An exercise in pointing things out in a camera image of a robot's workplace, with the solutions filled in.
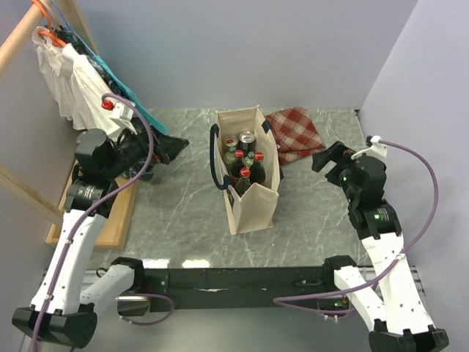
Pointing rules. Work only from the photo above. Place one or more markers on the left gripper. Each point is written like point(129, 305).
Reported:
point(165, 147)

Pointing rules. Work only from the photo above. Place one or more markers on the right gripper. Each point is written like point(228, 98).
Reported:
point(335, 152)

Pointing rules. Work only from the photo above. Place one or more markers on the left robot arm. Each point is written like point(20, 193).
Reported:
point(62, 312)

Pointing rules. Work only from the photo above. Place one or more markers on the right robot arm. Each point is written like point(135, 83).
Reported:
point(396, 317)

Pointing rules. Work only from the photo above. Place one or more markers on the cream canvas tote bag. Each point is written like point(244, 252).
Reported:
point(254, 210)

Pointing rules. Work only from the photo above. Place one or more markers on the teal garment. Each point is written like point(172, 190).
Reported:
point(132, 97)

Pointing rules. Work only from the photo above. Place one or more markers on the red plaid folded cloth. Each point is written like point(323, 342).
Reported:
point(295, 134)

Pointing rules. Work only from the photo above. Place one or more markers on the green cap bottle left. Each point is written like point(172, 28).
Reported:
point(229, 158)

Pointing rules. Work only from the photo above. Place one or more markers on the green cap bottle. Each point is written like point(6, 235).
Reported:
point(249, 159)
point(229, 158)

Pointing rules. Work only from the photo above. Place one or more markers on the green cap bottle right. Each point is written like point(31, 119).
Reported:
point(249, 159)

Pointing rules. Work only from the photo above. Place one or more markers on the tall dark can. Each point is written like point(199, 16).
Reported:
point(247, 141)

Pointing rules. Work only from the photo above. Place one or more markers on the white pleated garment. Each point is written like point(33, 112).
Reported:
point(74, 84)

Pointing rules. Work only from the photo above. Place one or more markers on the dark floral garment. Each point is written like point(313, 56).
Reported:
point(82, 48)

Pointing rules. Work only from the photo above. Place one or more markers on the black base beam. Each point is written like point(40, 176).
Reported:
point(226, 288)

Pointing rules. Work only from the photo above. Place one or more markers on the orange hanger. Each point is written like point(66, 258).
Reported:
point(51, 20)

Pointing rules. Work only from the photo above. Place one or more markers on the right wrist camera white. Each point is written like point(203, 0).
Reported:
point(375, 148)

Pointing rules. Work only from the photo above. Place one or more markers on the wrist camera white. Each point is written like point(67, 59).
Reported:
point(375, 148)
point(118, 111)

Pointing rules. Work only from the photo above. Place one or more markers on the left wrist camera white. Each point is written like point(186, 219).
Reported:
point(118, 111)

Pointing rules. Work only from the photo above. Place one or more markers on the aluminium frame rail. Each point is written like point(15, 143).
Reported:
point(369, 274)

